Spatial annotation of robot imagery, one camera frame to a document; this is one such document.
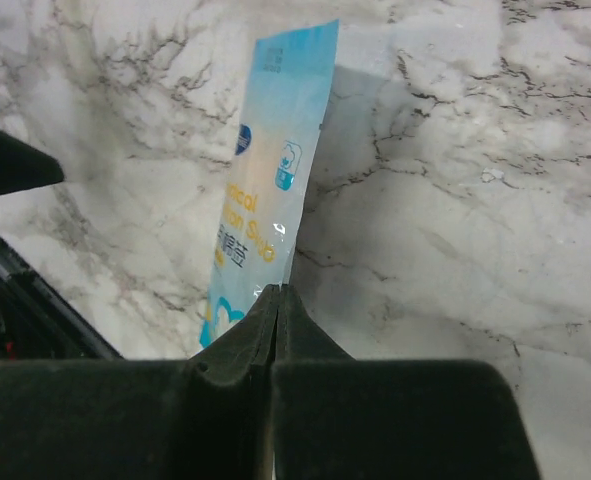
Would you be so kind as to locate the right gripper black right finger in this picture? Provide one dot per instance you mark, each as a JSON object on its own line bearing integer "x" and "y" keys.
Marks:
{"x": 336, "y": 417}

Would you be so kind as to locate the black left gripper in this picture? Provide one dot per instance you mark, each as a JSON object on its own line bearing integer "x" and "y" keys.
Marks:
{"x": 35, "y": 321}

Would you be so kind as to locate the blue cotton swab bag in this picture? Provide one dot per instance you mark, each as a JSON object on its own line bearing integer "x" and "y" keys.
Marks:
{"x": 285, "y": 102}

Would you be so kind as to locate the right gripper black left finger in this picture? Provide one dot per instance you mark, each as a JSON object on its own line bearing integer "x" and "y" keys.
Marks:
{"x": 201, "y": 418}

